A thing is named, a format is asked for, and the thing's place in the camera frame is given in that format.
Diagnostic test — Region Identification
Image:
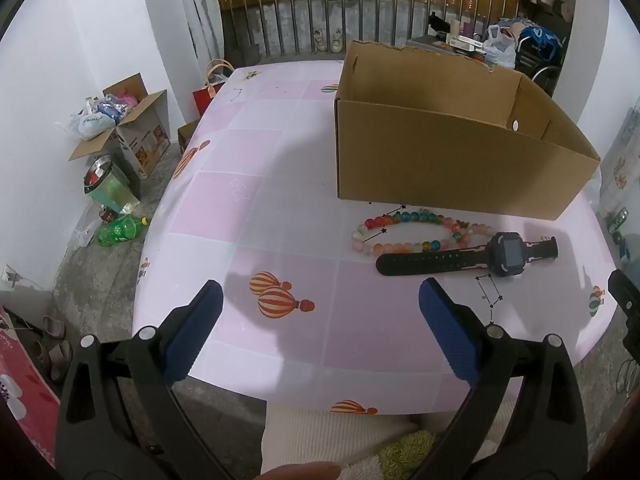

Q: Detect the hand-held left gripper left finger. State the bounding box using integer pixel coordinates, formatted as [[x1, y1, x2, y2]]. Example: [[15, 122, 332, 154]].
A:
[[54, 279, 263, 480]]

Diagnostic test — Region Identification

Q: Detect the metal balcony railing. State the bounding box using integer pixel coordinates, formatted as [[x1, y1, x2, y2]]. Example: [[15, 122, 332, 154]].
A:
[[220, 0, 576, 61]]

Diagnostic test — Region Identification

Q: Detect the green plastic bottle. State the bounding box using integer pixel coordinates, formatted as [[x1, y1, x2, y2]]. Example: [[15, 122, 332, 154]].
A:
[[96, 215, 150, 247]]

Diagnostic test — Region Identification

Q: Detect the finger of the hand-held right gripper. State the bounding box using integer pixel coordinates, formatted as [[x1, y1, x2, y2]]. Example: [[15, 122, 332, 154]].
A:
[[607, 269, 640, 361]]

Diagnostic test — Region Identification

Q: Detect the green bin with metal rim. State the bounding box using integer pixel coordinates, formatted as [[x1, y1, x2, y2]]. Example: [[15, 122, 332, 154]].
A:
[[82, 155, 141, 213]]

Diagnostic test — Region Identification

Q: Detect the pink bead bracelet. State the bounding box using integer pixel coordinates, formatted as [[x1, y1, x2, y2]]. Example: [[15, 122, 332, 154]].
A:
[[351, 220, 493, 257]]

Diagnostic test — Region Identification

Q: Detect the white curtain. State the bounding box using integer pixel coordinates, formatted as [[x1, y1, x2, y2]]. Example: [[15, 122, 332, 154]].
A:
[[182, 0, 224, 61]]

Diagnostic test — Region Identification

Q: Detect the white plastic bag blue print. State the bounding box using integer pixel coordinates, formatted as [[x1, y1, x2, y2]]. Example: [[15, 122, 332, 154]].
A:
[[55, 102, 118, 141]]

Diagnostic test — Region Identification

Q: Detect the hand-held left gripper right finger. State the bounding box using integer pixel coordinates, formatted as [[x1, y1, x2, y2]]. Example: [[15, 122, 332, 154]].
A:
[[415, 277, 591, 480]]

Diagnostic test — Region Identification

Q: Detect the black smart watch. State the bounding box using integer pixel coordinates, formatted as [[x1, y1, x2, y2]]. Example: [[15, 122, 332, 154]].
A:
[[375, 231, 559, 277]]

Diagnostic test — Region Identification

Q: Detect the grey cabinet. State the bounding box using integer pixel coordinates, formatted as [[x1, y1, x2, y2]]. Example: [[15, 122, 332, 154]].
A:
[[405, 35, 493, 63]]

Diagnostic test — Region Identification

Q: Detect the colourful glass bead bracelet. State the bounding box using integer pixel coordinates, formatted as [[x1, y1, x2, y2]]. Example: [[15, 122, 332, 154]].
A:
[[361, 210, 463, 253]]

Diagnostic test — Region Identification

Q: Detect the red gift bag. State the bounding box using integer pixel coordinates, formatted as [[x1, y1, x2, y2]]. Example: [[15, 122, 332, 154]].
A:
[[193, 59, 236, 118]]

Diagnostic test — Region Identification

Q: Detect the small brown cardboard box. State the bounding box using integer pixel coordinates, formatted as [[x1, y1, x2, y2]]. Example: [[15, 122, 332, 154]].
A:
[[177, 120, 201, 156]]

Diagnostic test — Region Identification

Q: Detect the open printed cardboard box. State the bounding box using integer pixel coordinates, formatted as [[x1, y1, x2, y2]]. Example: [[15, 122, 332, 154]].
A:
[[68, 74, 171, 181]]

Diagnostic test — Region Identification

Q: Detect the blue patterned blanket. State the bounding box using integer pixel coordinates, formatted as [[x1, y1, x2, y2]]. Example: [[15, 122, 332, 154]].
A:
[[597, 107, 640, 266]]

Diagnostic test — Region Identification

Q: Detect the white plastic shopping bag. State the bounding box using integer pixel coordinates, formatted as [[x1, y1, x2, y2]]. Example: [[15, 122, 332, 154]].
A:
[[482, 25, 516, 68]]

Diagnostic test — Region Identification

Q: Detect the person's cream knit clothing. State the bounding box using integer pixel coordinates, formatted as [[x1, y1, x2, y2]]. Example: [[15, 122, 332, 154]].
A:
[[260, 402, 418, 476]]

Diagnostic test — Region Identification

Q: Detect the wheelchair with blue bag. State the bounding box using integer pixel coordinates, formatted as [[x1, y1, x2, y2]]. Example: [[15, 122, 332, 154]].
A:
[[515, 24, 569, 97]]

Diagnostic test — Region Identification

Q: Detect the red floral mat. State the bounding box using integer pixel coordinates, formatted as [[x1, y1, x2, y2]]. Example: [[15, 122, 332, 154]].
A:
[[0, 310, 61, 466]]

